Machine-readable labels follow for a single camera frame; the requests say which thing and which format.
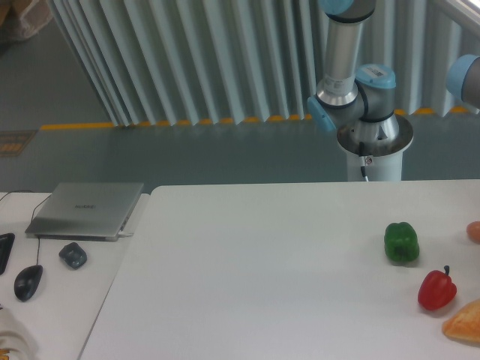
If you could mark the black keyboard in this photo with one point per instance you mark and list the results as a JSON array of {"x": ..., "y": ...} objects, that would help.
[{"x": 6, "y": 245}]

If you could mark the red bell pepper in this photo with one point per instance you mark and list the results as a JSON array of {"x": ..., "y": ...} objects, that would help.
[{"x": 437, "y": 290}]

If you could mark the white sleeved forearm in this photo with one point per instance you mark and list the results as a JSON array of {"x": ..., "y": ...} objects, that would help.
[{"x": 14, "y": 338}]

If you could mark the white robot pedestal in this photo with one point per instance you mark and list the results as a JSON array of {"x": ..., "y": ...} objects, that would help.
[{"x": 374, "y": 151}]

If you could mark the black computer mouse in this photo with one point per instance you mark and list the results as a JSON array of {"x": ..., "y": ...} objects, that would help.
[{"x": 27, "y": 282}]

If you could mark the dark grey small device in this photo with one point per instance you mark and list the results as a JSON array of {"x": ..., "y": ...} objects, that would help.
[{"x": 73, "y": 256}]

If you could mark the cardboard box in wrap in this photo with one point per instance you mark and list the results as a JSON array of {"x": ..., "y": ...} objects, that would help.
[{"x": 21, "y": 20}]

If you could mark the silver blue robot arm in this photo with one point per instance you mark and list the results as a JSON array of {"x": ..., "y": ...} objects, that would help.
[{"x": 358, "y": 93}]

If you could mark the orange round fruit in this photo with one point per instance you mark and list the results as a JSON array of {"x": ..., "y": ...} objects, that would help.
[{"x": 473, "y": 231}]

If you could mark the corrugated white partition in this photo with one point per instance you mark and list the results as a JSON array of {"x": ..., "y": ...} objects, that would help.
[{"x": 175, "y": 61}]

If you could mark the green bell pepper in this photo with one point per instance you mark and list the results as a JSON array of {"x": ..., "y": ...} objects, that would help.
[{"x": 401, "y": 242}]

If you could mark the silver closed laptop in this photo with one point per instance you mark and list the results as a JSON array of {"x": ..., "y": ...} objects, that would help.
[{"x": 96, "y": 211}]

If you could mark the orange bread loaf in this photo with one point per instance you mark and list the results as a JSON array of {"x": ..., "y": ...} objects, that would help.
[{"x": 464, "y": 325}]

